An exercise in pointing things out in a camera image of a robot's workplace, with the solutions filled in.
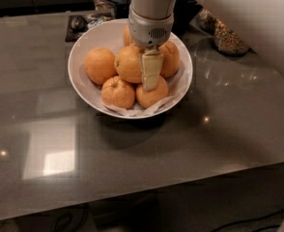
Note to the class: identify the black computer mouse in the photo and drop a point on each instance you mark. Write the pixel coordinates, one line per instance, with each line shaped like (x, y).
(78, 24)

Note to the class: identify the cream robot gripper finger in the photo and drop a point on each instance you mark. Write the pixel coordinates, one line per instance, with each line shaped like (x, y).
(151, 63)

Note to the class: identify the small glass jar behind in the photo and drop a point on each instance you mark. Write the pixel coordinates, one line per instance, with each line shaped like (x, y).
(206, 21)

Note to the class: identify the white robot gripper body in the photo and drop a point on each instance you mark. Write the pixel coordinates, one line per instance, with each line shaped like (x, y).
(147, 32)

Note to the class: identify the white ceramic bowl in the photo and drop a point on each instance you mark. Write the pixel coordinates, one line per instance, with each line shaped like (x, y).
(108, 34)

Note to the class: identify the crumpled plastic wrapper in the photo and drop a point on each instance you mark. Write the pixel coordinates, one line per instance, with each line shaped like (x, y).
(93, 20)

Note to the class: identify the orange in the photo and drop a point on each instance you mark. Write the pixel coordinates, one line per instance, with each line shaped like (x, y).
(171, 59)
(149, 98)
(116, 91)
(127, 64)
(99, 64)
(126, 36)

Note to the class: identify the black laptop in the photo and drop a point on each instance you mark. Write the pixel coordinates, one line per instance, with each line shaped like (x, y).
(121, 11)

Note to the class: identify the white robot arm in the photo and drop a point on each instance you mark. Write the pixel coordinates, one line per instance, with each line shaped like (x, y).
(260, 23)

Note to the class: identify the black mouse pad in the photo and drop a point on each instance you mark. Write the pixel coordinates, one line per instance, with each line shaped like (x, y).
(70, 35)

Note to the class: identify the large glass cereal jar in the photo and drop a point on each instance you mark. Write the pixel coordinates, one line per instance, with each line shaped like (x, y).
(226, 40)

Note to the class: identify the white paper bowl liner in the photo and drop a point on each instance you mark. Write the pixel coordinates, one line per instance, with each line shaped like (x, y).
(178, 85)

